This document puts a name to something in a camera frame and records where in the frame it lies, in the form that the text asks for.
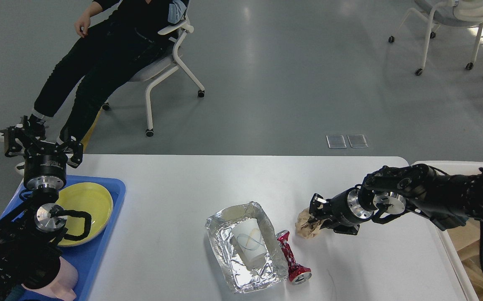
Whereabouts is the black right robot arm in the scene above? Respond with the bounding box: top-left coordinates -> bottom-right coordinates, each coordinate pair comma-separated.
302,163 -> 483,272

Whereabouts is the brown paper ball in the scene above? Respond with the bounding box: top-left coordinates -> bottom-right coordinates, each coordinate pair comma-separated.
295,207 -> 324,239

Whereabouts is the yellow plastic plate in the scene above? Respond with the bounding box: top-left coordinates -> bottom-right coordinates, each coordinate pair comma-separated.
56,182 -> 113,247

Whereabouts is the white rolling chair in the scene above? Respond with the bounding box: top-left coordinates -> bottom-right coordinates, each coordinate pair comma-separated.
388,0 -> 483,76

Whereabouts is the white grey person chair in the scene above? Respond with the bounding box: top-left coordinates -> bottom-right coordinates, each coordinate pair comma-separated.
102,17 -> 205,138

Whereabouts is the crushed red can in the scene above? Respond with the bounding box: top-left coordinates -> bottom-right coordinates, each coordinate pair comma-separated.
276,230 -> 312,285

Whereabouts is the white plastic bin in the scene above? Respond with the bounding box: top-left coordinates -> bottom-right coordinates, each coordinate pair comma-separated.
413,161 -> 483,301

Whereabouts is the transparent floor plate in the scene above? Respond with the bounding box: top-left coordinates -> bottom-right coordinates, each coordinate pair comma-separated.
347,135 -> 369,148
326,135 -> 347,149

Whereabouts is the person bare hand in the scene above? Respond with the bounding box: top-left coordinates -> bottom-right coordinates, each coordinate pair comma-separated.
74,10 -> 91,38

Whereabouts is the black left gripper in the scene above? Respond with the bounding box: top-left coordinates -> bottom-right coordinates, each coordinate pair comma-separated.
4,116 -> 83,191

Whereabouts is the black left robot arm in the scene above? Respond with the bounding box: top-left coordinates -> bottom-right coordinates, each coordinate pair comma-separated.
0,116 -> 92,301

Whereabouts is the aluminium foil tray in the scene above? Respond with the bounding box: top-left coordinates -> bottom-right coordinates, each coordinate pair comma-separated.
205,202 -> 289,293

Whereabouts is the pink mug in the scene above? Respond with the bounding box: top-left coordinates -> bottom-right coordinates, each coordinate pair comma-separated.
21,257 -> 78,301

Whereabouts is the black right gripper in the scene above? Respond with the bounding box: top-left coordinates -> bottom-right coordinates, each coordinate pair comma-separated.
308,188 -> 373,235

